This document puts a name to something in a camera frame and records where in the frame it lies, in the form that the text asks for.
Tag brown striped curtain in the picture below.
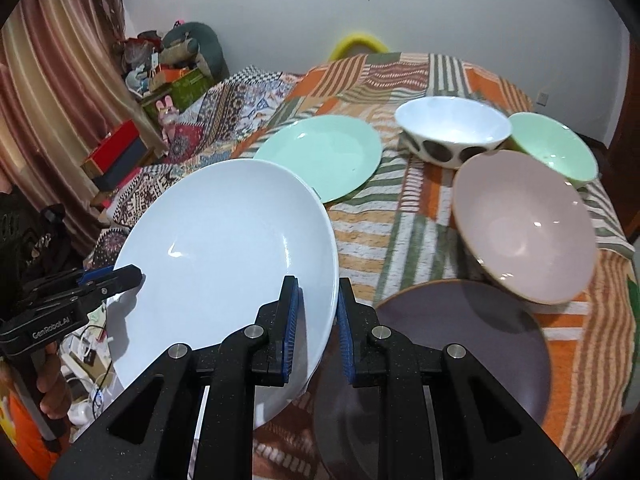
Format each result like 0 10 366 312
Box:
0 0 168 256

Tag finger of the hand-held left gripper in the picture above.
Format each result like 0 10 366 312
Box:
75 264 145 311
80 267 120 286

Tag green box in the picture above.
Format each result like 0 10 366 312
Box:
142 72 211 121

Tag orange green striped blanket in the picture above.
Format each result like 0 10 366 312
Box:
230 51 640 480

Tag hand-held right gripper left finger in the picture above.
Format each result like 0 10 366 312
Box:
47 275 303 480

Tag brown wooden door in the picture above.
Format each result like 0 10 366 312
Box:
602 10 640 241

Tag purple plate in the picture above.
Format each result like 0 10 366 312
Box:
312 279 552 480

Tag white plate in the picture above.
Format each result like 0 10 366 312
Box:
112 159 340 431

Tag pink bowl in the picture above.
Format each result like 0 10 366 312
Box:
451 149 598 306

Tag white charger cables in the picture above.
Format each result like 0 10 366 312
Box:
62 305 123 431

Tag orange cloth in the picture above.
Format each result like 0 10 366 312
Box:
0 360 48 463

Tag white bowl with dark spots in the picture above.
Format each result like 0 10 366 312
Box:
395 96 512 170

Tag pile of bags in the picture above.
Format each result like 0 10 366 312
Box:
112 30 171 96

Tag person's left hand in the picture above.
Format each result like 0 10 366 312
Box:
31 342 75 433

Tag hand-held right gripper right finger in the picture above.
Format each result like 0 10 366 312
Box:
336 277 591 480

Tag green bowl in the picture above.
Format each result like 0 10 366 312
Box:
507 112 598 188

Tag mint green plate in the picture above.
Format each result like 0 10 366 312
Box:
252 114 383 204

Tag patterned multicolour blanket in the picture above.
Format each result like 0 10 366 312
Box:
82 65 301 271

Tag yellow foam ring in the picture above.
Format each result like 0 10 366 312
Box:
327 34 388 63

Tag pink bunny toy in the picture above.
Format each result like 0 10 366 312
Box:
156 95 182 138

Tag orange box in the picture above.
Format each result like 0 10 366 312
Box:
150 67 201 87

